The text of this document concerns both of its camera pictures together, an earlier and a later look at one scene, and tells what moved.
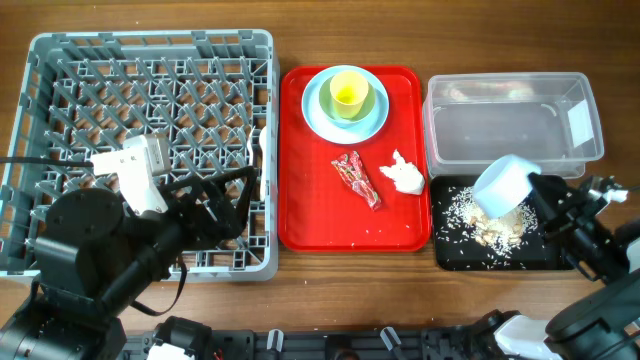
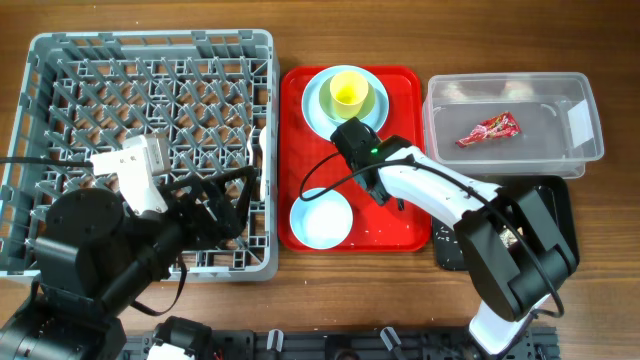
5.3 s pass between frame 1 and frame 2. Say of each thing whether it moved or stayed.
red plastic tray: stayed
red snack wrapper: moved
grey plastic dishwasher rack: stayed
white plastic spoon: stayed
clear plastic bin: stayed
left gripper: stayed
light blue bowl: moved
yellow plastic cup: stayed
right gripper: moved
